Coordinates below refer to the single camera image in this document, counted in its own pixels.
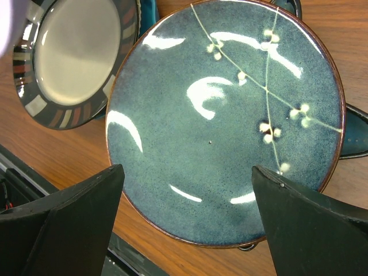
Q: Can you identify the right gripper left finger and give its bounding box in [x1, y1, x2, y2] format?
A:
[1, 164, 124, 275]

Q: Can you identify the dark blue branch plate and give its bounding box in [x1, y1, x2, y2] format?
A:
[106, 1, 346, 248]

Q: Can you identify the black rimmed cream plate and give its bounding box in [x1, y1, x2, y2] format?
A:
[12, 1, 140, 130]

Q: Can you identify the dark teal bottom dish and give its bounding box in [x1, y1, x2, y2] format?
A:
[137, 1, 367, 251]

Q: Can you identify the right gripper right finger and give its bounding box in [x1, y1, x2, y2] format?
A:
[252, 166, 367, 275]

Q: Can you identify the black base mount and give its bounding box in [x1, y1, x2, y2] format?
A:
[1, 146, 167, 275]

